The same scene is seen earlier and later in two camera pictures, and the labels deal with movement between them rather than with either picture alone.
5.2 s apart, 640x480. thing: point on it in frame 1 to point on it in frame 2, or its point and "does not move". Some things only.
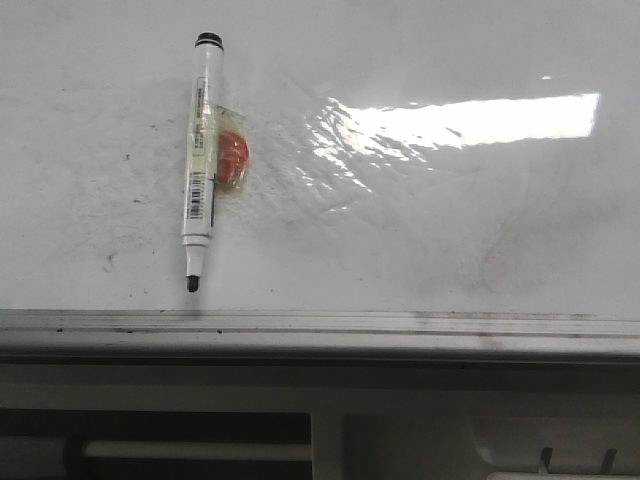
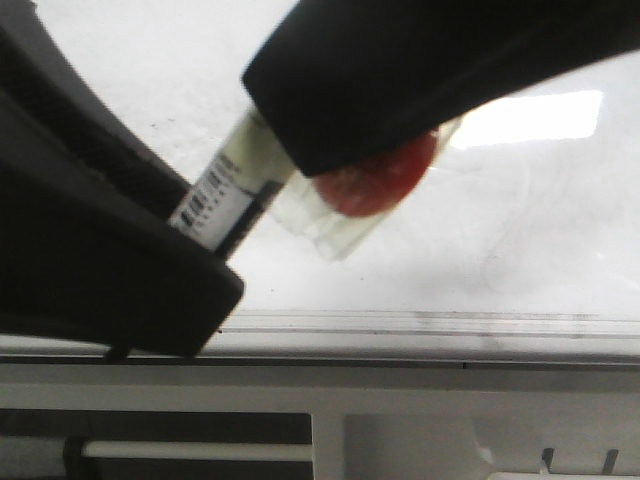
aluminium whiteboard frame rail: [319, 336] does not move
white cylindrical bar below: [197, 450] does not move
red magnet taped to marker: [231, 150] to [379, 183]
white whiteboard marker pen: [202, 150] to [244, 179]
